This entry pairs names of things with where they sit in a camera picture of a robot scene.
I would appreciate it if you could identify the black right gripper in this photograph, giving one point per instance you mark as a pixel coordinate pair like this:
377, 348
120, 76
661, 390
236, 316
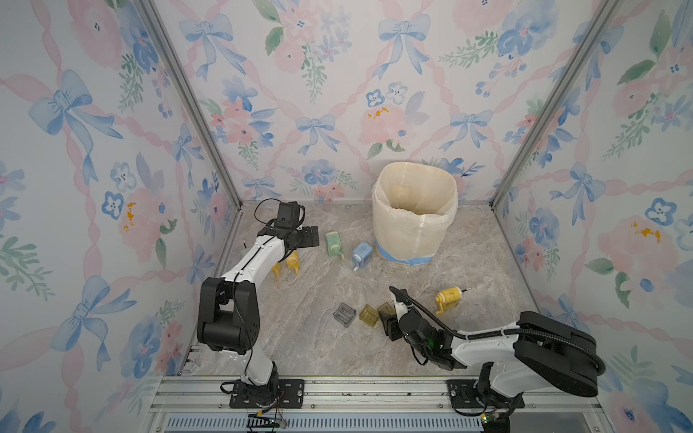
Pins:
389, 323

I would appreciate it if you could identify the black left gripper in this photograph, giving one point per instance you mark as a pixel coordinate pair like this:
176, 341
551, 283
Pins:
309, 240

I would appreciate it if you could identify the yellow tinted tray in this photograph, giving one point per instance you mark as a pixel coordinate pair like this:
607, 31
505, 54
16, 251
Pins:
386, 311
369, 316

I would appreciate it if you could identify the yellow pencil sharpener back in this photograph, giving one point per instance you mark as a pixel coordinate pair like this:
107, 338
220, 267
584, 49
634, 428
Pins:
293, 262

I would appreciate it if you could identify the yellow pencil sharpener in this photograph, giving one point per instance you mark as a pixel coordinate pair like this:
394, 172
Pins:
293, 262
277, 270
448, 299

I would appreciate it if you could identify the yellow pencil sharpener front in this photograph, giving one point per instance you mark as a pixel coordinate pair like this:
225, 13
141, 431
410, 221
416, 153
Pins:
277, 270

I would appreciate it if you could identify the clear shavings tray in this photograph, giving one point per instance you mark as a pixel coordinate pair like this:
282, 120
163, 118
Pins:
344, 314

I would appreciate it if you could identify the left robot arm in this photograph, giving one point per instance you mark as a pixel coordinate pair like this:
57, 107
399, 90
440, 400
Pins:
229, 320

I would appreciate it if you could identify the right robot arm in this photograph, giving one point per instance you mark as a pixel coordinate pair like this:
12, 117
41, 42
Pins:
532, 353

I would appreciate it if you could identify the blue pencil sharpener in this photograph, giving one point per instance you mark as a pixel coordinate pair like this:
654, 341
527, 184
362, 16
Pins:
361, 256

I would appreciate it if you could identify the yellow pencil sharpener right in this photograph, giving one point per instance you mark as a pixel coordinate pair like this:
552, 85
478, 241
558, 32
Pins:
448, 299

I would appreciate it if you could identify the cream waste bin with liner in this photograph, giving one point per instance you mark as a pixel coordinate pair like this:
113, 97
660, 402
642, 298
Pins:
413, 207

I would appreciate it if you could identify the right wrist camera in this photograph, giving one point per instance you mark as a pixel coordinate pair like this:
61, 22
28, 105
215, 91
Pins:
401, 309

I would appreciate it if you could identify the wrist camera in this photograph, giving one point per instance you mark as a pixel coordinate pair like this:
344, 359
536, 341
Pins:
290, 215
401, 309

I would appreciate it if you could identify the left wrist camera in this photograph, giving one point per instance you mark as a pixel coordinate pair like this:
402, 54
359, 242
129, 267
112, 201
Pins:
290, 215

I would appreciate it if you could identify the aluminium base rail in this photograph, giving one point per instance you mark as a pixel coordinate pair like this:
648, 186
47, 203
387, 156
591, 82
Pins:
363, 404

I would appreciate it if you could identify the aluminium corner post left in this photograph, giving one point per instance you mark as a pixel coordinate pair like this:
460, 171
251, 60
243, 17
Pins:
162, 42

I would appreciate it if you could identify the aluminium corner post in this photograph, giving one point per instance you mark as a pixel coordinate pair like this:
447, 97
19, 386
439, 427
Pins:
594, 33
162, 42

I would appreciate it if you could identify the aluminium corner post right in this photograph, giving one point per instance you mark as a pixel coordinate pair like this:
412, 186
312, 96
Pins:
594, 33

